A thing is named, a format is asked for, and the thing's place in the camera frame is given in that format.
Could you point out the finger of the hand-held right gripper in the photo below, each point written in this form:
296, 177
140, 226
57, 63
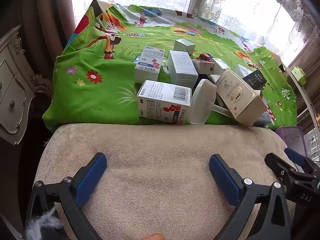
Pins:
293, 155
275, 165

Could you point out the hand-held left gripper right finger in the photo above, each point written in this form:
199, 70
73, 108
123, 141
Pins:
225, 180

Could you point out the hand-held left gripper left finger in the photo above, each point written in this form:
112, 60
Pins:
90, 177

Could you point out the purple cardboard box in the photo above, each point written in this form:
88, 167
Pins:
291, 136

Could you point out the pale blue box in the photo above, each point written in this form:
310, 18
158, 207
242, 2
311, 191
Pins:
265, 120

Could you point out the beige gold-printed box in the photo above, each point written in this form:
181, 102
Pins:
237, 97

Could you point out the white round plastic stand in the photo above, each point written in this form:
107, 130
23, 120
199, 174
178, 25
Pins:
202, 100

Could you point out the white medicine box with barcode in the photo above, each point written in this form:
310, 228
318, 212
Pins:
160, 105

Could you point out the small silver-white cube box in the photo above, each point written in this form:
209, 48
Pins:
221, 66
183, 46

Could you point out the white box with black dot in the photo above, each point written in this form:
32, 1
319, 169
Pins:
203, 67

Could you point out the tall white text-printed box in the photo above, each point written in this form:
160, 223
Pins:
181, 67

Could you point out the white medicine box red figure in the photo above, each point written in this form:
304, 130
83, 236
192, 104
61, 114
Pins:
148, 67

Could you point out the red toy car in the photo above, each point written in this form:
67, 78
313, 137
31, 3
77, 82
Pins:
203, 57

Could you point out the person's left hand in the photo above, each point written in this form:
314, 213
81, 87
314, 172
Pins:
153, 237

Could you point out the white window ledge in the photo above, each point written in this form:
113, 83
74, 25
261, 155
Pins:
301, 91

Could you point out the beige upholstered cushion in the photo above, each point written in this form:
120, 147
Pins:
155, 160

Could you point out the green cartoon printed blanket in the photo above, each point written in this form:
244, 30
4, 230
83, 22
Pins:
100, 100

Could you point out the green tissue pack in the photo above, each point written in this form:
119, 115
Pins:
298, 75

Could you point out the patterned brown curtain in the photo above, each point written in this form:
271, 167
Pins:
307, 55

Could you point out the cream carved nightstand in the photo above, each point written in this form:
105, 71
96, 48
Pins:
12, 100

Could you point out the plain brown curtain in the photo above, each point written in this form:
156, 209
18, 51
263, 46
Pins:
45, 17

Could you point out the white lace curtain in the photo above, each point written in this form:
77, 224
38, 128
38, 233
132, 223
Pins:
212, 2

